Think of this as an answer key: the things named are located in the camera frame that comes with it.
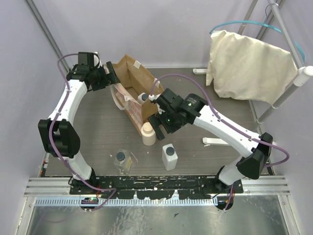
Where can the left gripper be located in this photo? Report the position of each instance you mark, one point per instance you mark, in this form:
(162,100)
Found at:
(112,72)

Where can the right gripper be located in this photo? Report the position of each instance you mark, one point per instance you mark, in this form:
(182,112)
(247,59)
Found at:
(155,120)

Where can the white bottle black cap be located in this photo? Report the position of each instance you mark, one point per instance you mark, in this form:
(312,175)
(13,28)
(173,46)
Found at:
(169,157)
(142,98)

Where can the brown paper bag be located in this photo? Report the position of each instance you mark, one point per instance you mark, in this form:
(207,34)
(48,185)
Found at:
(135,80)

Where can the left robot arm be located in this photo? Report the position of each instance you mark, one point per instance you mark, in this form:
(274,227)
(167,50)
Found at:
(57,133)

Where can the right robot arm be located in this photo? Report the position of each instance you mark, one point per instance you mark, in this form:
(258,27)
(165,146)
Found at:
(253,148)

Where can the cream canvas cloth bag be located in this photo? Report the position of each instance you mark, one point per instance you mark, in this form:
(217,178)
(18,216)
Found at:
(244,68)

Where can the beige round bottle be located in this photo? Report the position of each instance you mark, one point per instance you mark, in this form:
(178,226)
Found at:
(148,134)

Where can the clear glass bottle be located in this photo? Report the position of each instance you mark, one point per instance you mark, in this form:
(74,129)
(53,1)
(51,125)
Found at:
(123,161)

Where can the white rack foot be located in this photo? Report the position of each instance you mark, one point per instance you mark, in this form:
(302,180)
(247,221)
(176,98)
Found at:
(214,141)

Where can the teal hanger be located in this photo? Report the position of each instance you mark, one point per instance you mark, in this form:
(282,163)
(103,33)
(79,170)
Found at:
(299,48)

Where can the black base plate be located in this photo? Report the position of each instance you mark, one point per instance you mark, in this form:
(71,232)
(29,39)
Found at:
(152,187)

